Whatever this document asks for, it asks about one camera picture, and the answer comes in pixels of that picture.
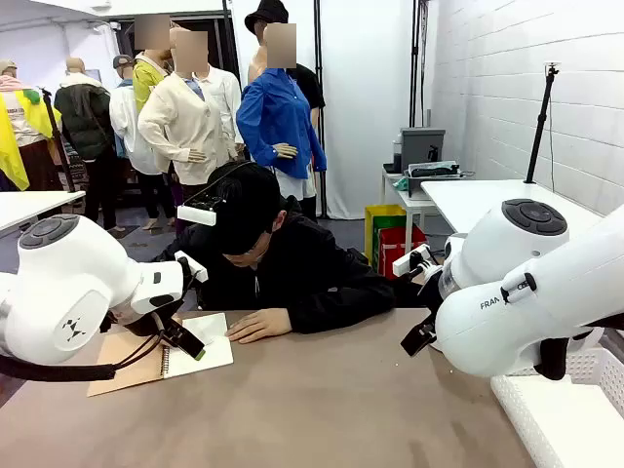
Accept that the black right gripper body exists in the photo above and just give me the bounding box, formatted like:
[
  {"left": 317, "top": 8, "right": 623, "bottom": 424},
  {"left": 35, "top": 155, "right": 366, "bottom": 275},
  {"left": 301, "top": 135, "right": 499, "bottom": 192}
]
[{"left": 418, "top": 274, "right": 446, "bottom": 319}]

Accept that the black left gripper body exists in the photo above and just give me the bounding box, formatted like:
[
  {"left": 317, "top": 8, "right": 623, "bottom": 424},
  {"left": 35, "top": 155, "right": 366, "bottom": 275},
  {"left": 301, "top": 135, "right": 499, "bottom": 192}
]
[{"left": 112, "top": 309, "right": 170, "bottom": 338}]

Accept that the white paper sheet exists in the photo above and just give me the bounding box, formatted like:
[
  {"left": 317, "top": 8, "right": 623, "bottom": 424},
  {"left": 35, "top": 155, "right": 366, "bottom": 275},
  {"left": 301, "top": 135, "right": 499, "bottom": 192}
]
[{"left": 180, "top": 312, "right": 231, "bottom": 349}]

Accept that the spiral notebook brown cover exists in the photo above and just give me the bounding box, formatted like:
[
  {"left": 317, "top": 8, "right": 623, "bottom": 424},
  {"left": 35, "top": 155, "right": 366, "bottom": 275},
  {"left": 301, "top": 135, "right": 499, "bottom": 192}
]
[{"left": 87, "top": 312, "right": 235, "bottom": 399}]

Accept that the person's left forearm black sleeve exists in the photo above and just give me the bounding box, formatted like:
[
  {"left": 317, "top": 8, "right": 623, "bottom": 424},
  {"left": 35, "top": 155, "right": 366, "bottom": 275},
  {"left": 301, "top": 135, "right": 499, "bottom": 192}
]
[{"left": 286, "top": 271, "right": 397, "bottom": 335}]

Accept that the person's left hand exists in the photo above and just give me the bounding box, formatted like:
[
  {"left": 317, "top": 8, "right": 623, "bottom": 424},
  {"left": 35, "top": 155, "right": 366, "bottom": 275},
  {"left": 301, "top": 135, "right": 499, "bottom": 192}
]
[{"left": 225, "top": 308, "right": 294, "bottom": 345}]

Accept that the small white side table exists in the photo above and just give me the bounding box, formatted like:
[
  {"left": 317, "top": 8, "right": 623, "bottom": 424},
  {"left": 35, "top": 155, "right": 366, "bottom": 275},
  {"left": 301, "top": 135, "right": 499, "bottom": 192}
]
[{"left": 381, "top": 169, "right": 459, "bottom": 282}]

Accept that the large white table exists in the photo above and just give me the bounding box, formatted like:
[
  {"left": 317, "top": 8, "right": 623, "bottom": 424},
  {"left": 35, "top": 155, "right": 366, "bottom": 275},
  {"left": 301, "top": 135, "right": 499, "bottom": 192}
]
[{"left": 419, "top": 178, "right": 606, "bottom": 236}]

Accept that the grey tray with tools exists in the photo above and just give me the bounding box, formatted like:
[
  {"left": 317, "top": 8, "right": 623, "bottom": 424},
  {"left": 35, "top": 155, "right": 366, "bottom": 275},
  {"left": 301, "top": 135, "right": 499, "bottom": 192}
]
[{"left": 405, "top": 161, "right": 464, "bottom": 199}]

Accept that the person in black jacket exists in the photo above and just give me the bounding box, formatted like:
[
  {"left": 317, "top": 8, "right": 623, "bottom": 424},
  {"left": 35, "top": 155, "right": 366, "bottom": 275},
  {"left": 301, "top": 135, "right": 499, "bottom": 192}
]
[{"left": 153, "top": 161, "right": 397, "bottom": 335}]

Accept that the white perforated plastic basket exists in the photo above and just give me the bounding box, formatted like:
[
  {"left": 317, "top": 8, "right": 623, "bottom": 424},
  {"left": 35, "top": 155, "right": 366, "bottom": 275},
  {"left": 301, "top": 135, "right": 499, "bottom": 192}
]
[{"left": 489, "top": 334, "right": 624, "bottom": 468}]

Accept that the grey box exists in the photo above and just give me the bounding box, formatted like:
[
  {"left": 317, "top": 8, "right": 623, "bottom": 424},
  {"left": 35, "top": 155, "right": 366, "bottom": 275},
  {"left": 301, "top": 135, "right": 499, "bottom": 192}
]
[{"left": 400, "top": 127, "right": 448, "bottom": 174}]

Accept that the black tripod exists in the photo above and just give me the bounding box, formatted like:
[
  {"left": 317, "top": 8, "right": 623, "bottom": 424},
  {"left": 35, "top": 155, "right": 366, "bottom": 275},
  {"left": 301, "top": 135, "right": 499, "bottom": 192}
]
[
  {"left": 523, "top": 61, "right": 563, "bottom": 185},
  {"left": 38, "top": 87, "right": 77, "bottom": 194}
]

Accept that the mannequin with grey cap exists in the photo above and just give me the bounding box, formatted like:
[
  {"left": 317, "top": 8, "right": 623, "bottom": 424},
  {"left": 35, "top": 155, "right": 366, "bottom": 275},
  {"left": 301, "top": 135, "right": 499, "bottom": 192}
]
[{"left": 108, "top": 54, "right": 176, "bottom": 231}]

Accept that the mannequin in cream jacket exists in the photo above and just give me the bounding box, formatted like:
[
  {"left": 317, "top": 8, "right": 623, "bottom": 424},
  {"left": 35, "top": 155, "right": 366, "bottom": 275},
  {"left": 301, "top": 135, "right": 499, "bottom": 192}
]
[{"left": 137, "top": 29, "right": 245, "bottom": 230}]

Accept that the mannequin in dark green jacket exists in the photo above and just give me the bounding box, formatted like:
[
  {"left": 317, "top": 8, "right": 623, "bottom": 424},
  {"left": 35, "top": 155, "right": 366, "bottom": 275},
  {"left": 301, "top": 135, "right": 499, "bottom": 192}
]
[{"left": 54, "top": 57, "right": 119, "bottom": 231}]

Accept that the black light stand pole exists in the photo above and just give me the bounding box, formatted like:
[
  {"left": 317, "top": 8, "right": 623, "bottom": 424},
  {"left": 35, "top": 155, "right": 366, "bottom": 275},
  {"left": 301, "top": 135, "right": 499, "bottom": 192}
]
[
  {"left": 313, "top": 0, "right": 330, "bottom": 220},
  {"left": 408, "top": 0, "right": 433, "bottom": 130}
]

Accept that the mannequin in white collared shirt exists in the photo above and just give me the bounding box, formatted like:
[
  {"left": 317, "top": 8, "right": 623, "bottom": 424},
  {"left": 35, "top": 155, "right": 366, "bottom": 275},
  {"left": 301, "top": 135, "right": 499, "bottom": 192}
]
[{"left": 194, "top": 64, "right": 246, "bottom": 165}]

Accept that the mannequin in blue shirt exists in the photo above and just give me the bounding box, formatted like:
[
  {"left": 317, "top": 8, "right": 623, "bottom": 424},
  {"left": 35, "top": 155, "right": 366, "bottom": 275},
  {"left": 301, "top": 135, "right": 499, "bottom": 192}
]
[{"left": 235, "top": 22, "right": 329, "bottom": 223}]

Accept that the mannequin in yellow shirt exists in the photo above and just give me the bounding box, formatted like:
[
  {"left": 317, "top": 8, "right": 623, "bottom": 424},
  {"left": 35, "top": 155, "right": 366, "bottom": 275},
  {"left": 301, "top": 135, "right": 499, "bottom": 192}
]
[{"left": 131, "top": 14, "right": 173, "bottom": 116}]

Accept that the mannequin in black tee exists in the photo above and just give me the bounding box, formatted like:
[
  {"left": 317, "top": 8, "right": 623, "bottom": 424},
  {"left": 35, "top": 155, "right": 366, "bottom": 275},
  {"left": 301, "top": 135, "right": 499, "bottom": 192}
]
[{"left": 247, "top": 32, "right": 327, "bottom": 147}]

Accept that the black bucket hat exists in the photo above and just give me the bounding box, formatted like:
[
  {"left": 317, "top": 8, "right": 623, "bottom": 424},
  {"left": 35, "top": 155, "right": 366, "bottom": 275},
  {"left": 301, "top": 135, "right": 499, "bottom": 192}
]
[{"left": 244, "top": 0, "right": 291, "bottom": 36}]

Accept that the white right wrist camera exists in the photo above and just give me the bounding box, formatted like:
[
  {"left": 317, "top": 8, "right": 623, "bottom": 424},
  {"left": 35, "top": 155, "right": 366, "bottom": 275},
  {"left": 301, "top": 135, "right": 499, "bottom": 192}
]
[{"left": 391, "top": 243, "right": 436, "bottom": 281}]

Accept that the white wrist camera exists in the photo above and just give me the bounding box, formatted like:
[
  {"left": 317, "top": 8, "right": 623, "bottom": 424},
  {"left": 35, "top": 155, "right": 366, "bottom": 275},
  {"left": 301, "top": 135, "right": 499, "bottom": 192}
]
[
  {"left": 174, "top": 249, "right": 210, "bottom": 284},
  {"left": 391, "top": 243, "right": 436, "bottom": 281}
]

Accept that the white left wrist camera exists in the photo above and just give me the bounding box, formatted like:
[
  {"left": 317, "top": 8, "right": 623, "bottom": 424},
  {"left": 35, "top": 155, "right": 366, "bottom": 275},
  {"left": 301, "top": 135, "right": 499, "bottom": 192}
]
[{"left": 174, "top": 249, "right": 210, "bottom": 284}]

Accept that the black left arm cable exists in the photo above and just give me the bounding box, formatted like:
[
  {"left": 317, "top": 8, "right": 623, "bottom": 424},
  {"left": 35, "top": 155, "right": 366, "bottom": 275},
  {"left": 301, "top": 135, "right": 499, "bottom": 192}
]
[{"left": 0, "top": 329, "right": 166, "bottom": 383}]

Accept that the white head-mounted camera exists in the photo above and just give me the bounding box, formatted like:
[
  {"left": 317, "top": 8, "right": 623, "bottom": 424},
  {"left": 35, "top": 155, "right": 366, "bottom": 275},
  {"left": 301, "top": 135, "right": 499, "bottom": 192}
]
[{"left": 175, "top": 179, "right": 231, "bottom": 227}]

